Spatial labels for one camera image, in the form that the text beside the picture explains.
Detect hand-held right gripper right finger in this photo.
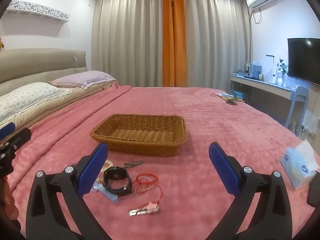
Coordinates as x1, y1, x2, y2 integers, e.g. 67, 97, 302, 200
209, 142, 298, 240

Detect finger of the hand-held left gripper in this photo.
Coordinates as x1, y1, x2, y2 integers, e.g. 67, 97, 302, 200
0, 122, 16, 140
0, 127, 32, 152

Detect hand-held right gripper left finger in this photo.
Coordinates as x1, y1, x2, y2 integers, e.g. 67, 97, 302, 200
26, 142, 108, 240

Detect black wrist watch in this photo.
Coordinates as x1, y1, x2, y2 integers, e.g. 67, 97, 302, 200
103, 166, 133, 196

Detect light blue hair clip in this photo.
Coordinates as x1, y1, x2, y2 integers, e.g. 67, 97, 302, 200
92, 182, 119, 202

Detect red string bracelet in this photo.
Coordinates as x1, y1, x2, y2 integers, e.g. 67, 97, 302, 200
135, 174, 163, 202

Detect brown wicker basket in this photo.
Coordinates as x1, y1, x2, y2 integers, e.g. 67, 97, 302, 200
89, 114, 187, 157

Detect silver hair clip pink comb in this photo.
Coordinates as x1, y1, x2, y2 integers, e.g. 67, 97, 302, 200
129, 201, 159, 217

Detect plain silver hair clip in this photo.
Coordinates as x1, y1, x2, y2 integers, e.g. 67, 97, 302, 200
124, 160, 145, 168

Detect floral white pillow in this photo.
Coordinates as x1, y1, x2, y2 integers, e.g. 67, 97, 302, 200
0, 82, 72, 124

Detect pink fleece blanket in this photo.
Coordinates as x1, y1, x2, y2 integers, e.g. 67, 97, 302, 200
0, 85, 320, 240

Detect beige folded quilt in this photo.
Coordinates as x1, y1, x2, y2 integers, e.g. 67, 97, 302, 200
0, 80, 119, 130

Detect colourful book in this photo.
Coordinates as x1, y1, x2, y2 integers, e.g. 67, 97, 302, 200
215, 92, 244, 102

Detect beige padded headboard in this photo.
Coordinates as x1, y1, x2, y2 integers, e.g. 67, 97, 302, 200
0, 49, 88, 90

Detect blue tissue box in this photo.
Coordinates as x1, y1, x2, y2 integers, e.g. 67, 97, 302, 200
280, 140, 318, 189

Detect lilac pillow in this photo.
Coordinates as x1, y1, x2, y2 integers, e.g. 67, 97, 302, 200
49, 70, 117, 90

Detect white desk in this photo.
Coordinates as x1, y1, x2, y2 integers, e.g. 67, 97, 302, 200
230, 73, 293, 101

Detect white power strip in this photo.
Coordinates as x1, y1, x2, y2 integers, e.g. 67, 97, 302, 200
300, 124, 316, 135

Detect black object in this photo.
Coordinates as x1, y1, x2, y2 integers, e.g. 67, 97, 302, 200
307, 170, 320, 207

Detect light blue chair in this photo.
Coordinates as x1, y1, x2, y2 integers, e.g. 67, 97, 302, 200
285, 85, 309, 135

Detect boxes on desk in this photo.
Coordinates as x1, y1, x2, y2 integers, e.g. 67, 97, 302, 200
245, 61, 263, 79

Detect white vase with flowers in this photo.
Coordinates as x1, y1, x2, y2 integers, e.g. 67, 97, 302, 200
275, 58, 289, 86

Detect white desk lamp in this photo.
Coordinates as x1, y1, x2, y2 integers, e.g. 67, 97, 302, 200
266, 54, 277, 83

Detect grey curtain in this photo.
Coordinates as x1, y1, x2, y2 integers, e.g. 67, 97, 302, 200
91, 0, 164, 88
185, 0, 252, 90

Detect black television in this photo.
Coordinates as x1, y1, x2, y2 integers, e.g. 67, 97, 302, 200
287, 37, 320, 85

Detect orange curtain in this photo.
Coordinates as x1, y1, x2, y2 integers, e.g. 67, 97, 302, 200
161, 0, 188, 87

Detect white wall shelf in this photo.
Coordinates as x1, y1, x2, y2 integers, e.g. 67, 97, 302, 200
5, 0, 70, 25

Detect air conditioner cable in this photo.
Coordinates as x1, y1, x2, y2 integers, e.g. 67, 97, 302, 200
251, 7, 265, 24

